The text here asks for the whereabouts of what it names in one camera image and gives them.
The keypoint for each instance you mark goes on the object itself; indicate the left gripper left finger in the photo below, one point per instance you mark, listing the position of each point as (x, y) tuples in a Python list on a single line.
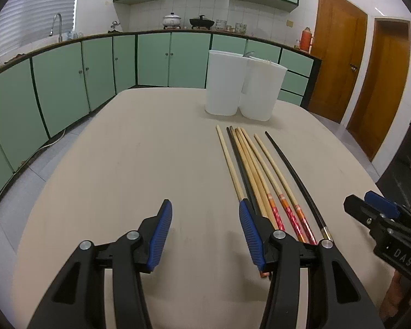
[(75, 299)]

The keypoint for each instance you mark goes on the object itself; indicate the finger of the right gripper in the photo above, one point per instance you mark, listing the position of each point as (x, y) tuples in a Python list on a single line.
[(384, 206), (360, 210)]

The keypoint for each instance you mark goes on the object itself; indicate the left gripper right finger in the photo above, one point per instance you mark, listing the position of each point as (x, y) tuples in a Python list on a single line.
[(336, 297)]

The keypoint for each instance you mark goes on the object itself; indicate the long black chopstick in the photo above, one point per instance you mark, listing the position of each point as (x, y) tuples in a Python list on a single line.
[(311, 203)]

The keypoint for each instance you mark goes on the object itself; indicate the red patterned bamboo chopstick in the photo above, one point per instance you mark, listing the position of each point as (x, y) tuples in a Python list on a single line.
[(278, 191), (295, 205), (264, 204)]

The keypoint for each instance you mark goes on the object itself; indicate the green lower kitchen cabinets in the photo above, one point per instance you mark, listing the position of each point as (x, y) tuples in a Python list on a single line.
[(45, 91)]

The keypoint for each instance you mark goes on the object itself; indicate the right human hand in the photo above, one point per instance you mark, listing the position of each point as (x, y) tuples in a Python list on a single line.
[(393, 297)]

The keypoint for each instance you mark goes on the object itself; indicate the dark cabinet with glass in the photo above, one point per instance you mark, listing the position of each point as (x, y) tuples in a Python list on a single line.
[(395, 183)]

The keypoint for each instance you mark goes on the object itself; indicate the brown wooden door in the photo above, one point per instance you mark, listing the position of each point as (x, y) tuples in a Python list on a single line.
[(340, 34), (383, 85)]

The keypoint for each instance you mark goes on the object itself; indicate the white right utensil holder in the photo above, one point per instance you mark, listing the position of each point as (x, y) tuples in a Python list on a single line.
[(261, 88)]

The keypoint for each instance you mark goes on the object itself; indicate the white utensil holder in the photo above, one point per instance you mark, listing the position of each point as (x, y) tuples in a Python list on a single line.
[(261, 88), (225, 77)]

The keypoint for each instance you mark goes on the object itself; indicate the orange thermos flask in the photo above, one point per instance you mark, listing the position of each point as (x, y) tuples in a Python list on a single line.
[(306, 40)]

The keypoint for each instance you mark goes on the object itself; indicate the white left utensil holder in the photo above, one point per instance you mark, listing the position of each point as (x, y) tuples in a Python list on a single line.
[(225, 77)]

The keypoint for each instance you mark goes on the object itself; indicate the black wok with lid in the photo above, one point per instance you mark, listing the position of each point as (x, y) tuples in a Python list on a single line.
[(201, 22)]

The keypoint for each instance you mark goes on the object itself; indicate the white cooking pot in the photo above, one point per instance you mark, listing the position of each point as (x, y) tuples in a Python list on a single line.
[(172, 21)]

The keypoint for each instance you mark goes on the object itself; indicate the white window blinds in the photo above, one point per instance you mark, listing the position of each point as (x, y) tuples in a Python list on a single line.
[(23, 22)]

